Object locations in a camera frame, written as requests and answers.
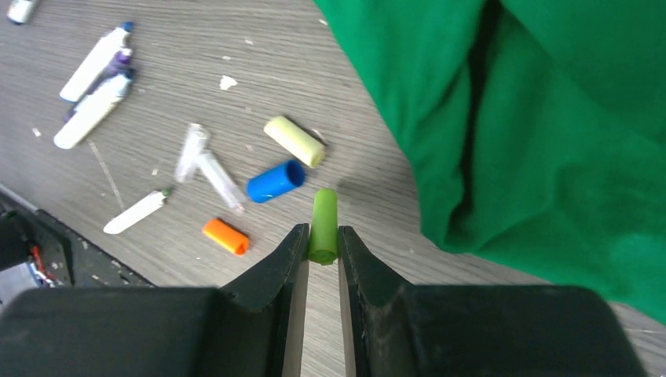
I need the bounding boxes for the yellow pen cap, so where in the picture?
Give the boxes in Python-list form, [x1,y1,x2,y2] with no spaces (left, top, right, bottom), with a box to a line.
[264,116,326,168]

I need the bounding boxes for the green pen cap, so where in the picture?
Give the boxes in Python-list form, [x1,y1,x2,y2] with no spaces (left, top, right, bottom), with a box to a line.
[308,188,338,265]

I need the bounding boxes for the clear pen cap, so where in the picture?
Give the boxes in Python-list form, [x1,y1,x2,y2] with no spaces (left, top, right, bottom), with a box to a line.
[174,123,210,183]
[197,149,246,214]

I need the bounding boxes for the white marker blue tip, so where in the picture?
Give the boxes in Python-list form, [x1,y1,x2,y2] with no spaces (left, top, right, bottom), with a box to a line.
[59,21,134,103]

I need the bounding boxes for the orange pen cap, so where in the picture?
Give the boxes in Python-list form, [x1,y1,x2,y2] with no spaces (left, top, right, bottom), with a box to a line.
[202,218,250,255]

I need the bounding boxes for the white marker green tip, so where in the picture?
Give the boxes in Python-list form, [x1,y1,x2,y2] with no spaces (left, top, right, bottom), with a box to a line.
[103,188,172,235]

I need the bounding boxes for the white marker blue end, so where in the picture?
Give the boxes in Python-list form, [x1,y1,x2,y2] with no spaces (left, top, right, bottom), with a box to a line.
[53,68,136,149]

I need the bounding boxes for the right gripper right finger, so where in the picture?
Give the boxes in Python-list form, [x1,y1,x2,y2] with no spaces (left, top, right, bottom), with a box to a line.
[338,226,646,376]

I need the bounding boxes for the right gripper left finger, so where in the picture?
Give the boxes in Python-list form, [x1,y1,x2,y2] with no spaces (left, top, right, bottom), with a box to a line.
[1,224,309,376]

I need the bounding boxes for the green cloth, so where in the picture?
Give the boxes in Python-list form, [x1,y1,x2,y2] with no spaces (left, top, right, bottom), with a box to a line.
[317,1,665,322]

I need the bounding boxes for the blue pen cap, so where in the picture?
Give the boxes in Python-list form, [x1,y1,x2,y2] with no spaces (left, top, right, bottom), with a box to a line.
[246,159,306,203]

